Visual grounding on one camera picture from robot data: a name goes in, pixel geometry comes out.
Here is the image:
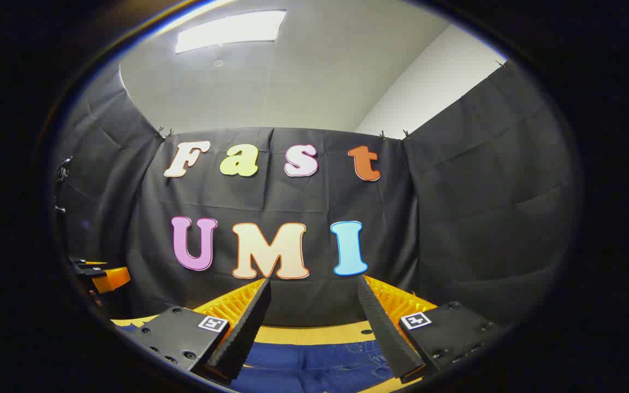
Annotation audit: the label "dark metal stand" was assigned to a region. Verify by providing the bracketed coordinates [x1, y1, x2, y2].
[54, 156, 73, 215]

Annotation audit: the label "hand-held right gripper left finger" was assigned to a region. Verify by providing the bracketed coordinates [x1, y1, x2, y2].
[123, 277, 272, 383]

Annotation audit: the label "black backdrop cloth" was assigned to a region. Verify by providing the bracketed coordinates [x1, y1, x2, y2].
[52, 60, 580, 328]

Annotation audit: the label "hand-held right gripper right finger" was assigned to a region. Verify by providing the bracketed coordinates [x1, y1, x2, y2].
[357, 275, 509, 383]

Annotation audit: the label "blue denim jeans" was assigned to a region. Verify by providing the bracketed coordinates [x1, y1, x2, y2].
[227, 338, 402, 393]

